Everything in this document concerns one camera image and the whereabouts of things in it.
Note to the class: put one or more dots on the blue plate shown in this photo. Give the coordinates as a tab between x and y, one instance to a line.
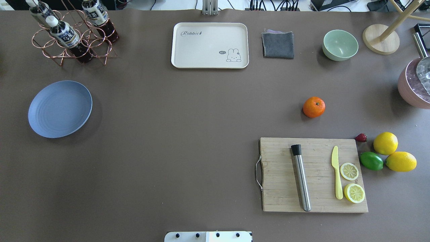
60	109

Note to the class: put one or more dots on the cream rabbit tray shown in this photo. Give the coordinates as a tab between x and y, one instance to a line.
210	46

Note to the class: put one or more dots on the steel muddler black tip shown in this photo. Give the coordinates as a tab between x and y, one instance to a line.
301	177

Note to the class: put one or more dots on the wooden cutting board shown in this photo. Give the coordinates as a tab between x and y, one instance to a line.
280	192

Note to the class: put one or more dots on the grey folded cloth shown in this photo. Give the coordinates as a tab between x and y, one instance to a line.
278	44

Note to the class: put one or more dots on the orange mandarin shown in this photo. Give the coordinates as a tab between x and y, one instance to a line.
314	107

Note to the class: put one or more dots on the yellow plastic knife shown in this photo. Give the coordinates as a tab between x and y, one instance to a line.
335	165

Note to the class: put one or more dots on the lemon half upper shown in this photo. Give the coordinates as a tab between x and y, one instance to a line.
349	171

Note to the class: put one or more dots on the lemon half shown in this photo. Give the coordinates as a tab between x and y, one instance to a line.
354	193
349	171

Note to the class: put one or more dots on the mint green bowl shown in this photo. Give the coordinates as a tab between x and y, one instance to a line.
339	45

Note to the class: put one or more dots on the red strawberry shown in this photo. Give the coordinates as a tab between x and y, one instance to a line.
362	138

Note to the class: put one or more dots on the lemon half lower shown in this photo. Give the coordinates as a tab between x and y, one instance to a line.
354	193

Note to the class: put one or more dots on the tea bottle right back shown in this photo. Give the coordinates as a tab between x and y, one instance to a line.
99	18

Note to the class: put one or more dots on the tea bottle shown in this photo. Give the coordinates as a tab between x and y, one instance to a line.
99	18
40	11
68	38

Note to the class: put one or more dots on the green lime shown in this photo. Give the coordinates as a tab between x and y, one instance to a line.
371	160

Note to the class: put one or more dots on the yellow lemon near strawberry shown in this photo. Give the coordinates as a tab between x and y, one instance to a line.
385	143

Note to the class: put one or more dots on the tea bottle front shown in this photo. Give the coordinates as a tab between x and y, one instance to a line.
68	38

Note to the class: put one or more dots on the wooden stand round base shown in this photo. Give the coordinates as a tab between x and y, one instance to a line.
383	39

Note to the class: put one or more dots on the yellow lemon outer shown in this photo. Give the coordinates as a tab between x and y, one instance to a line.
401	162

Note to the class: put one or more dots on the pink bowl with ice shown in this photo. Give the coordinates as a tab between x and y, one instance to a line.
410	87

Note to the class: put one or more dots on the tea bottle left back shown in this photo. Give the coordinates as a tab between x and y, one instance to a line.
40	11

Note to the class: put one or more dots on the metal ice scoop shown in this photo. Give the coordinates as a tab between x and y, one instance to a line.
423	67

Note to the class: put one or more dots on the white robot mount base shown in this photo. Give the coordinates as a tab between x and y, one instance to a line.
209	236

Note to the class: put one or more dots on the copper wire bottle rack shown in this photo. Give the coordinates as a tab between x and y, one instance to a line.
101	48

